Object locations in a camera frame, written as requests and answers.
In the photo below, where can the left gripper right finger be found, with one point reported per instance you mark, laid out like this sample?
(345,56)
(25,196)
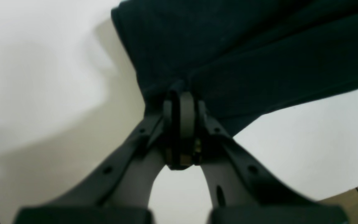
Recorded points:
(243,191)

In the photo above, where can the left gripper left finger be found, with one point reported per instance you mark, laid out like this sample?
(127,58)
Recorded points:
(118,190)

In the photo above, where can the black T-shirt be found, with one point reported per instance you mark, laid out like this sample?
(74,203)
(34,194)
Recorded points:
(244,58)

